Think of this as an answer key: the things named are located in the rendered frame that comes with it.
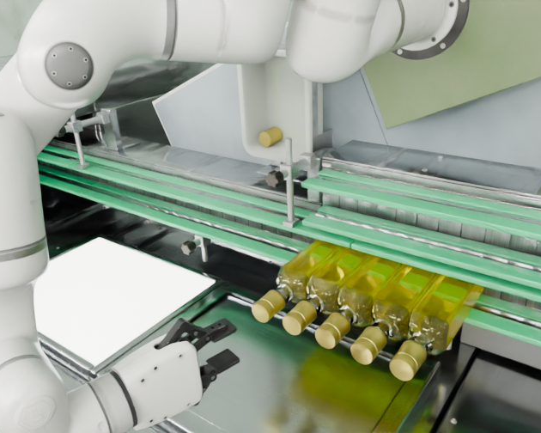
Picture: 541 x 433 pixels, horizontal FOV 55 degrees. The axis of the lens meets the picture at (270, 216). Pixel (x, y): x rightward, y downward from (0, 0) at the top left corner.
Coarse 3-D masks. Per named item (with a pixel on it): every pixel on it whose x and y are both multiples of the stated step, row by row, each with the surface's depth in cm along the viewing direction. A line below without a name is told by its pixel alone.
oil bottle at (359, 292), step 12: (372, 264) 86; (384, 264) 86; (396, 264) 86; (360, 276) 83; (372, 276) 83; (384, 276) 82; (348, 288) 80; (360, 288) 80; (372, 288) 80; (384, 288) 81; (348, 300) 78; (360, 300) 78; (372, 300) 78; (360, 312) 77; (360, 324) 79
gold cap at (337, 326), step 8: (328, 320) 75; (336, 320) 75; (344, 320) 75; (320, 328) 73; (328, 328) 73; (336, 328) 74; (344, 328) 75; (320, 336) 74; (328, 336) 73; (336, 336) 73; (320, 344) 75; (328, 344) 74; (336, 344) 73
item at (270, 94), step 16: (240, 64) 105; (256, 64) 108; (272, 64) 109; (288, 64) 106; (240, 80) 106; (256, 80) 109; (272, 80) 110; (288, 80) 108; (304, 80) 97; (240, 96) 108; (256, 96) 110; (272, 96) 112; (288, 96) 109; (304, 96) 107; (240, 112) 109; (256, 112) 112; (272, 112) 113; (288, 112) 111; (304, 112) 108; (256, 128) 113; (288, 128) 112; (304, 128) 110; (256, 144) 113; (272, 144) 114; (304, 144) 111
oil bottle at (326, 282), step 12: (348, 252) 90; (360, 252) 90; (336, 264) 86; (348, 264) 86; (360, 264) 86; (312, 276) 84; (324, 276) 83; (336, 276) 83; (348, 276) 83; (312, 288) 82; (324, 288) 81; (336, 288) 81; (324, 300) 81; (336, 300) 81; (324, 312) 82; (336, 312) 82
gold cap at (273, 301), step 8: (264, 296) 81; (272, 296) 81; (280, 296) 82; (256, 304) 80; (264, 304) 79; (272, 304) 80; (280, 304) 81; (256, 312) 80; (264, 312) 79; (272, 312) 80; (264, 320) 80
